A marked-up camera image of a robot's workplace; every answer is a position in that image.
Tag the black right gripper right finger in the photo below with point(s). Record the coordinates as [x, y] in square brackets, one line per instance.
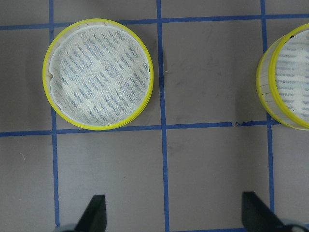
[257, 217]

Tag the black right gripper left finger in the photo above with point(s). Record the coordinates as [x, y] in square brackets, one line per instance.
[94, 218]

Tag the yellow steamer basket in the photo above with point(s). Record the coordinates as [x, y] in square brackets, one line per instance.
[282, 79]
[98, 74]

